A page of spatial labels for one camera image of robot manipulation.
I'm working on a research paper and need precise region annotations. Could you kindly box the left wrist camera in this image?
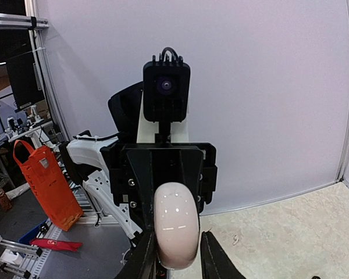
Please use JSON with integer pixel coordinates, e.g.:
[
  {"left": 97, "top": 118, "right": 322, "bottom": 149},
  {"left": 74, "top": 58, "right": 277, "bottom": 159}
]
[{"left": 141, "top": 46, "right": 191, "bottom": 143}]

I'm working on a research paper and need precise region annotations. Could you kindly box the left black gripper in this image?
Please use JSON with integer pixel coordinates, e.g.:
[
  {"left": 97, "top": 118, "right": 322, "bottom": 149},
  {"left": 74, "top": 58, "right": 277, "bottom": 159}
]
[{"left": 101, "top": 142, "right": 218, "bottom": 230}]

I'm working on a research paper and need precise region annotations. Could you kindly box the black monitor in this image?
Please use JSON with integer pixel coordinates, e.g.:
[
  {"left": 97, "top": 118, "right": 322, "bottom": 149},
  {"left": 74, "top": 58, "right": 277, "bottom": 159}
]
[{"left": 6, "top": 52, "right": 45, "bottom": 110}]

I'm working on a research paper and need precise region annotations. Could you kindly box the blue bin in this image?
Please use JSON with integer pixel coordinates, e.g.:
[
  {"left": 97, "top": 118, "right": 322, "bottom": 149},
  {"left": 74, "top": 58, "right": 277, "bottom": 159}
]
[{"left": 19, "top": 223, "right": 49, "bottom": 245}]

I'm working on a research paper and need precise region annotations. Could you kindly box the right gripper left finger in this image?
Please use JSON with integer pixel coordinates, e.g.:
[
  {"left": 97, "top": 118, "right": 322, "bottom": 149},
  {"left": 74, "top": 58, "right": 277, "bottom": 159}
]
[{"left": 115, "top": 231, "right": 156, "bottom": 279}]

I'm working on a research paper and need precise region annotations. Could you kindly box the left aluminium frame post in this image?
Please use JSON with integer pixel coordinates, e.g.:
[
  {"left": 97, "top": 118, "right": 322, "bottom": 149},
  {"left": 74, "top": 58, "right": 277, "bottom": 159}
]
[{"left": 24, "top": 0, "right": 71, "bottom": 141}]

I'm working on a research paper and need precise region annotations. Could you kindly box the white round charging case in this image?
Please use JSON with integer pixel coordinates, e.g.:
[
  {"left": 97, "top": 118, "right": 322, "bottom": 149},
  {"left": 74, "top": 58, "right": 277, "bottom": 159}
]
[{"left": 154, "top": 182, "right": 200, "bottom": 270}]

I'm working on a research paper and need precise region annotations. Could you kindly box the orange bag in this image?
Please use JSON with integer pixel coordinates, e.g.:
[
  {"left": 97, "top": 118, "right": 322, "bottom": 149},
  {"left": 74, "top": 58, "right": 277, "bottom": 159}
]
[{"left": 13, "top": 140, "right": 83, "bottom": 231}]

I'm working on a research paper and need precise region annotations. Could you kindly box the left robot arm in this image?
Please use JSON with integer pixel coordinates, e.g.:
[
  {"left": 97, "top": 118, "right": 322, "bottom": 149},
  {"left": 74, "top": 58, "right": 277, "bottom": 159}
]
[{"left": 60, "top": 82, "right": 217, "bottom": 244}]

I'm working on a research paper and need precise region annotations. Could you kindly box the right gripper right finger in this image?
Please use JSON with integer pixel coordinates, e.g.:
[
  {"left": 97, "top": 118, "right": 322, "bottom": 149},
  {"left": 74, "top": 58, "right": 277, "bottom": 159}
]
[{"left": 200, "top": 231, "right": 245, "bottom": 279}]

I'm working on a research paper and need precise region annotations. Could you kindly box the white earbud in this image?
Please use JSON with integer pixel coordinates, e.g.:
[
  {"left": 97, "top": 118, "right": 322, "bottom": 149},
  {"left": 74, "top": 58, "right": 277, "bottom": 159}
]
[{"left": 233, "top": 235, "right": 240, "bottom": 245}]

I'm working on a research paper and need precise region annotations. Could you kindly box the red flat bag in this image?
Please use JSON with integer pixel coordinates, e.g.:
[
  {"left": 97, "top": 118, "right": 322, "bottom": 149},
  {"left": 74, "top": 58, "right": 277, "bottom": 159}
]
[{"left": 30, "top": 238, "right": 83, "bottom": 252}]

